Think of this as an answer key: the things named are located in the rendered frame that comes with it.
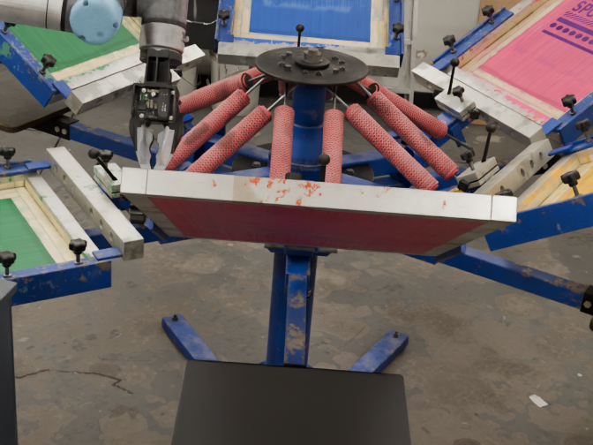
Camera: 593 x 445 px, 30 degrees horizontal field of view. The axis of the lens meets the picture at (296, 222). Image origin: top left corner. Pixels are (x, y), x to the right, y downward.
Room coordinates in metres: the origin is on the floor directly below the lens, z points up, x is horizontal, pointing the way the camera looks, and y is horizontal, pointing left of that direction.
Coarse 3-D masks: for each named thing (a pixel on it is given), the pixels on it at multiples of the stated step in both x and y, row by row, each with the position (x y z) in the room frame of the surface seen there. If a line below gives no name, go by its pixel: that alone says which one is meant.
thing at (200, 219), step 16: (160, 208) 1.63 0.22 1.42; (176, 208) 1.61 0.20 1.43; (192, 208) 1.59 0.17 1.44; (208, 208) 1.58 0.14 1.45; (224, 208) 1.56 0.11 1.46; (240, 208) 1.55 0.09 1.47; (256, 208) 1.53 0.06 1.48; (272, 208) 1.52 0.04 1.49; (288, 208) 1.51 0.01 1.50; (176, 224) 1.86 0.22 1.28; (192, 224) 1.84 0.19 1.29; (208, 224) 1.82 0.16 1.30; (224, 224) 1.80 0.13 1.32; (240, 224) 1.78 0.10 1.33; (256, 224) 1.76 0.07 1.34; (272, 224) 1.74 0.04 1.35; (288, 224) 1.72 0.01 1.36; (304, 224) 1.70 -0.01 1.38; (256, 240) 2.07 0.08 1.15; (272, 240) 2.05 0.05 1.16; (288, 240) 2.02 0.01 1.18; (304, 240) 1.99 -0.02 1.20
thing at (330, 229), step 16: (320, 224) 1.69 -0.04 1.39; (336, 224) 1.67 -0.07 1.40; (352, 224) 1.65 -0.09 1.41; (368, 224) 1.64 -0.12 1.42; (384, 224) 1.62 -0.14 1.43; (400, 224) 1.60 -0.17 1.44; (416, 224) 1.59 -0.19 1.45; (432, 224) 1.57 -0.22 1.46; (448, 224) 1.56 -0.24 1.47; (464, 224) 1.54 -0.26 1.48; (480, 224) 1.53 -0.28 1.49; (320, 240) 1.97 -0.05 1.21; (336, 240) 1.94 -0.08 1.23; (352, 240) 1.92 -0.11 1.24; (368, 240) 1.90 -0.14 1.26; (384, 240) 1.88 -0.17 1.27; (400, 240) 1.85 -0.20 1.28; (416, 240) 1.83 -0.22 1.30; (432, 240) 1.81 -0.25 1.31; (448, 240) 1.79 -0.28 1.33
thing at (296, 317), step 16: (288, 256) 2.43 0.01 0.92; (304, 256) 2.44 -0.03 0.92; (288, 272) 2.35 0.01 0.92; (304, 272) 2.36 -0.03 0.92; (288, 288) 2.29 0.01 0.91; (304, 288) 2.29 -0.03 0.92; (288, 304) 2.21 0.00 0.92; (304, 304) 2.21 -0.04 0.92; (288, 320) 2.14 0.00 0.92; (304, 320) 2.14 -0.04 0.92; (288, 336) 2.07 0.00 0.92; (304, 336) 2.08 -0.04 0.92; (288, 352) 2.00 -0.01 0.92; (304, 352) 2.01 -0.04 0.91
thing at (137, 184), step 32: (128, 192) 1.46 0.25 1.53; (160, 192) 1.46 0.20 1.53; (192, 192) 1.46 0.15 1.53; (224, 192) 1.47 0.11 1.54; (256, 192) 1.47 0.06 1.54; (288, 192) 1.47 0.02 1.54; (320, 192) 1.48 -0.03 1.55; (352, 192) 1.48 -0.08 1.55; (384, 192) 1.48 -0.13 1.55; (416, 192) 1.48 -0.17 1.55; (448, 192) 1.49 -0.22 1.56; (160, 224) 1.88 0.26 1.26
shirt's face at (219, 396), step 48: (192, 384) 1.81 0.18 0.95; (240, 384) 1.82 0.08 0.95; (288, 384) 1.84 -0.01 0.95; (336, 384) 1.85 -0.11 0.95; (384, 384) 1.87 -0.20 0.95; (192, 432) 1.66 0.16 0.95; (240, 432) 1.67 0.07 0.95; (288, 432) 1.68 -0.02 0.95; (336, 432) 1.70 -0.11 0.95; (384, 432) 1.71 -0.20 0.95
